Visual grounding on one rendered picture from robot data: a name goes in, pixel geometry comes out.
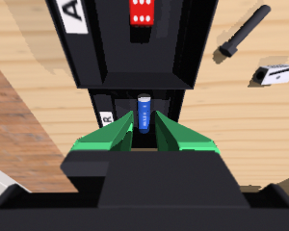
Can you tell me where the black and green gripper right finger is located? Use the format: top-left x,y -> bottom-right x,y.
155,111 -> 221,154

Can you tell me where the red die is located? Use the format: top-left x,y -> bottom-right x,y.
129,0 -> 154,27

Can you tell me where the blue aa battery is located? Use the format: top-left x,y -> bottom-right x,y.
138,93 -> 151,134

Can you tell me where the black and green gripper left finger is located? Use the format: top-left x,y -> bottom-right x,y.
69,111 -> 134,151

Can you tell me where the dark grey bolt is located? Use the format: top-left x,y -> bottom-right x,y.
219,5 -> 271,58

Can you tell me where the black rack of bins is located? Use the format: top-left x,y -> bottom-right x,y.
45,0 -> 219,148

